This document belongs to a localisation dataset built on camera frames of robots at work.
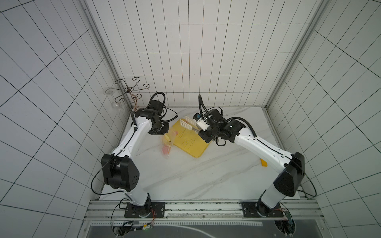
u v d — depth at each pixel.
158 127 0.69
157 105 0.66
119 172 0.43
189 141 1.00
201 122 0.69
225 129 0.54
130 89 0.87
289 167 0.43
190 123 0.80
